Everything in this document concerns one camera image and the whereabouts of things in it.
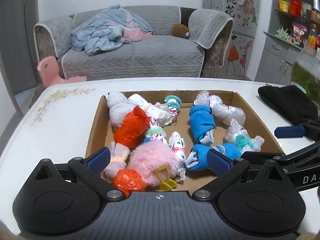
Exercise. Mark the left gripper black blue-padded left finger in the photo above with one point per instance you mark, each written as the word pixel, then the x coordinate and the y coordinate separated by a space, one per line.
pixel 89 172

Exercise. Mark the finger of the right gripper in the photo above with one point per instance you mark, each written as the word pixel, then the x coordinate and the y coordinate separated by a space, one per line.
pixel 305 158
pixel 309 130

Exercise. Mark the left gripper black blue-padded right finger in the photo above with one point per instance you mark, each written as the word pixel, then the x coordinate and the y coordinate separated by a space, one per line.
pixel 228 171

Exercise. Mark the blue sock black-pink trim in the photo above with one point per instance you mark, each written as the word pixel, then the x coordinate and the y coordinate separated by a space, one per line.
pixel 219 158

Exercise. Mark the lilac fuzzy sock bundle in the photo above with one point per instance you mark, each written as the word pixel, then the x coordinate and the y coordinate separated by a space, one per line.
pixel 119 155

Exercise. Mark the blue knit sock roll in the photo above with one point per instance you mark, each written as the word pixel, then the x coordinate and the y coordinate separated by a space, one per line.
pixel 202 124

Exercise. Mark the orange plastic bag bundle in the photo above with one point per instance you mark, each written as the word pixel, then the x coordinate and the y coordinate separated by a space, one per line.
pixel 133 126

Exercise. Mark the white plastic bag bundle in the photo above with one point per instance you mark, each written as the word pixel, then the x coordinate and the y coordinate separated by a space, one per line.
pixel 225 113

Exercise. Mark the black cloth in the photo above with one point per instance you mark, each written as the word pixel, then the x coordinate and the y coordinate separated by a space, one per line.
pixel 290 102

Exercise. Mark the glass fish bowl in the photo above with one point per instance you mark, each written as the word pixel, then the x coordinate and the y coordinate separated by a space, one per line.
pixel 305 73

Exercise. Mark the brown cardboard tray box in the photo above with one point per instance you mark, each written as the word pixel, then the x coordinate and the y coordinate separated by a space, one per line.
pixel 102 132

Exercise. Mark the pink fluffy bird toy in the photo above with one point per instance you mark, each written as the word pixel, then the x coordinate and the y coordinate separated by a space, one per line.
pixel 156 163

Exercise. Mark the beige rolled sock bundle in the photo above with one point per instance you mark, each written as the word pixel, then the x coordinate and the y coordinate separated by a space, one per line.
pixel 119 107

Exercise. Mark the white frilly sock bundle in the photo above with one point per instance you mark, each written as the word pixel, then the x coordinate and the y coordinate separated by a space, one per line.
pixel 204 98

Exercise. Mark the green pink patterned sock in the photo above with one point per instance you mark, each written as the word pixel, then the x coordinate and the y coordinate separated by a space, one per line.
pixel 155 133

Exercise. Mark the grey cabinet with shelves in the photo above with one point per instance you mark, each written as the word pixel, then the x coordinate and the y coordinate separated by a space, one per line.
pixel 288 25

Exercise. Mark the white rolled sock bundle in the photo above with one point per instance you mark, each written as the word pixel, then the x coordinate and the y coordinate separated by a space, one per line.
pixel 159 115

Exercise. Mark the floor mat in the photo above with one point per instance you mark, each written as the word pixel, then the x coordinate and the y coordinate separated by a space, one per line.
pixel 37 94

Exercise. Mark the pink plastic stool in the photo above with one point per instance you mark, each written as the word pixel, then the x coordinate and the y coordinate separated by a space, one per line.
pixel 48 69

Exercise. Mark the grey sofa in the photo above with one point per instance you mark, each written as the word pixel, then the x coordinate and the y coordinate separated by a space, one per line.
pixel 161 55

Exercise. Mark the light blue blanket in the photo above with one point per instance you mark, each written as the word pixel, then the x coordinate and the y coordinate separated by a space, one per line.
pixel 108 30

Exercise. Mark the brown plush toy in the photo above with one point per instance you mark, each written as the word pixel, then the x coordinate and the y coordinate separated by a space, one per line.
pixel 180 30

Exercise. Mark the decorated grey refrigerator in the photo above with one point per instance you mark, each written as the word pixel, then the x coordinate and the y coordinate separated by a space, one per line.
pixel 245 15

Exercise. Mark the teal ring patterned sock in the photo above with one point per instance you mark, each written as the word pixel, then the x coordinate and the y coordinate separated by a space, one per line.
pixel 174 103

